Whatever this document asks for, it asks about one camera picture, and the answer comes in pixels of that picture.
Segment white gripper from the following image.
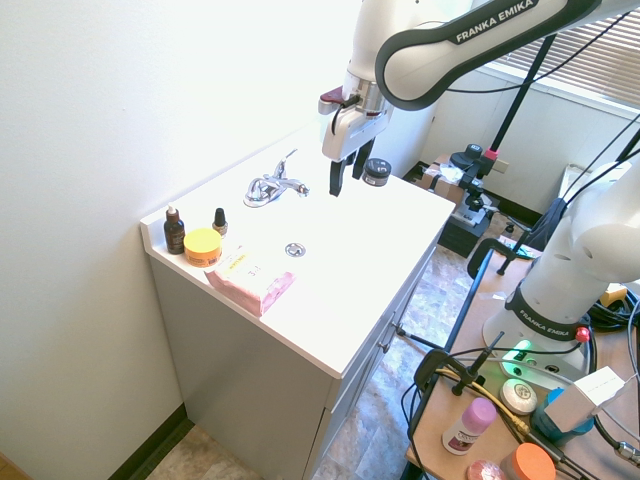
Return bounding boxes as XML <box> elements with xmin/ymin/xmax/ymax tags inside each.
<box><xmin>321</xmin><ymin>106</ymin><xmax>392</xmax><ymax>199</ymax></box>

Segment black lid jar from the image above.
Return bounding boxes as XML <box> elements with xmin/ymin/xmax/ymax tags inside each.
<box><xmin>362</xmin><ymin>158</ymin><xmax>393</xmax><ymax>188</ymax></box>

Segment chrome sink faucet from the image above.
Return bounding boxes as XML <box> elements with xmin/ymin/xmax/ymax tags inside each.
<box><xmin>243</xmin><ymin>148</ymin><xmax>311</xmax><ymax>208</ymax></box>

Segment pink soap bar package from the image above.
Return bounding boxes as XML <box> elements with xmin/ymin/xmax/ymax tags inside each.
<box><xmin>203</xmin><ymin>244</ymin><xmax>296</xmax><ymax>317</ymax></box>

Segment yellow lid cream jar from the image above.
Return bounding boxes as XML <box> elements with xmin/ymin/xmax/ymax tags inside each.
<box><xmin>183</xmin><ymin>227</ymin><xmax>224</xmax><ymax>268</ymax></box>

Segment black table clamp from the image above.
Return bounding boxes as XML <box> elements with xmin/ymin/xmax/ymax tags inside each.
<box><xmin>467</xmin><ymin>237</ymin><xmax>542</xmax><ymax>279</ymax></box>
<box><xmin>412</xmin><ymin>331</ymin><xmax>505</xmax><ymax>401</ymax></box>

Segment brown dropper bottle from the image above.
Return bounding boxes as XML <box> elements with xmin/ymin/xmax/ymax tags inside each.
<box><xmin>163</xmin><ymin>202</ymin><xmax>187</xmax><ymax>256</ymax></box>

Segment grey vanity cabinet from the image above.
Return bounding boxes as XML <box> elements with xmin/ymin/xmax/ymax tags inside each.
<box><xmin>139</xmin><ymin>119</ymin><xmax>457</xmax><ymax>480</ymax></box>

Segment window blinds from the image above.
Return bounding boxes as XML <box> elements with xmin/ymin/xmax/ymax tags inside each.
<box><xmin>482</xmin><ymin>9</ymin><xmax>640</xmax><ymax>112</ymax></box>

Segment pink cap deodorant stick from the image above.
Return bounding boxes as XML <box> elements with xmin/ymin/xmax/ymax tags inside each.
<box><xmin>441</xmin><ymin>397</ymin><xmax>498</xmax><ymax>456</ymax></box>

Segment round white soap tin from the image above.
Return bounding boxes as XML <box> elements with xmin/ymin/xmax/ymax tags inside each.
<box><xmin>500</xmin><ymin>378</ymin><xmax>539</xmax><ymax>416</ymax></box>

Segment blue container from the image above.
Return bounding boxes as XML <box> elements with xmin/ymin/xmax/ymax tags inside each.
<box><xmin>530</xmin><ymin>387</ymin><xmax>596</xmax><ymax>446</ymax></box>

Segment pink round soap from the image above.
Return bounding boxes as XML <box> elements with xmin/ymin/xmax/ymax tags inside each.
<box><xmin>465</xmin><ymin>458</ymin><xmax>507</xmax><ymax>480</ymax></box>

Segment white cardboard box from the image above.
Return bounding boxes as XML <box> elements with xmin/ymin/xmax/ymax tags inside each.
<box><xmin>542</xmin><ymin>365</ymin><xmax>632</xmax><ymax>432</ymax></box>

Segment orange lid container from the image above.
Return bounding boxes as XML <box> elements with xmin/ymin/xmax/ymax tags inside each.
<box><xmin>501</xmin><ymin>442</ymin><xmax>558</xmax><ymax>480</ymax></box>

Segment dark red wrist camera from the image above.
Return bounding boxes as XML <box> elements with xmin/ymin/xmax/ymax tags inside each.
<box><xmin>316</xmin><ymin>85</ymin><xmax>361</xmax><ymax>116</ymax></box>

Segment black camera tripod stand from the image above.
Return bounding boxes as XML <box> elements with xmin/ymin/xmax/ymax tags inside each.
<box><xmin>449</xmin><ymin>29</ymin><xmax>554</xmax><ymax>236</ymax></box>

